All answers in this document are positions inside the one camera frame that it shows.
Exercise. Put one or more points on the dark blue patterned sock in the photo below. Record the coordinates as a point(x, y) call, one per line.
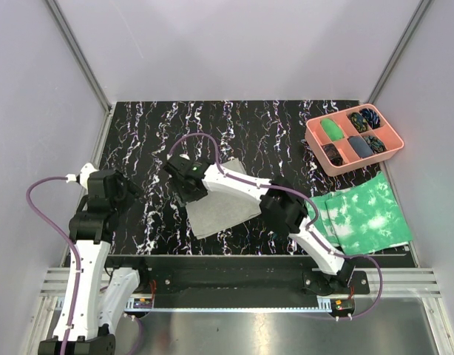
point(372, 117)

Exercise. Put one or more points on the aluminium frame post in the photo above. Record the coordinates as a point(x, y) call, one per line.
point(413, 24)
point(71, 41)

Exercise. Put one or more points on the aluminium frame post right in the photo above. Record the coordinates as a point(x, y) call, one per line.
point(413, 24)

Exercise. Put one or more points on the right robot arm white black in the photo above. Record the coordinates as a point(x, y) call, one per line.
point(282, 208)

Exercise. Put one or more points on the aluminium front rail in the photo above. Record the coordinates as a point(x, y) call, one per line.
point(395, 282)

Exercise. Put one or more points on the dark brown patterned sock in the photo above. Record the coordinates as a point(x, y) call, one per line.
point(333, 154)

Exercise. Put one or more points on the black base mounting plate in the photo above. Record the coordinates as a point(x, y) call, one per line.
point(232, 299)

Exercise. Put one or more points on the blue green patterned sock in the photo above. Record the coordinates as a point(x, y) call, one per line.
point(376, 145)

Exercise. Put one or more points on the green rolled sock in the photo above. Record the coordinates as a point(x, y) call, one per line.
point(331, 129)

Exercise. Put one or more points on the grey cloth napkin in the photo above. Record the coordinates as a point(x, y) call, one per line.
point(218, 211)

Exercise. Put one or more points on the aluminium frame post left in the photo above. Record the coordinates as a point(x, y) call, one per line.
point(71, 41)

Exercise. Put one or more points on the pink divided tray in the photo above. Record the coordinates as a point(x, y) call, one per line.
point(316, 139)

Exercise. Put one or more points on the grey blue rolled sock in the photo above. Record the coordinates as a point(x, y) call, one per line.
point(360, 146)

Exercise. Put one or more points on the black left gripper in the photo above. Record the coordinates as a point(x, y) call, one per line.
point(131, 191)

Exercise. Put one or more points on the green white tie-dye cloth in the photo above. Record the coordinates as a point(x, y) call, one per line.
point(362, 219)

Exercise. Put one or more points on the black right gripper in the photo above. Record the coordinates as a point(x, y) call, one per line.
point(183, 197)

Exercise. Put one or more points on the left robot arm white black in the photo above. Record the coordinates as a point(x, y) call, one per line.
point(91, 312)

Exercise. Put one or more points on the black marbled table mat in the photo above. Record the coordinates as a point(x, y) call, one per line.
point(268, 137)

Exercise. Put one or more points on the yellow blue patterned sock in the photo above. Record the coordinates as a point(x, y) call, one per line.
point(358, 121)

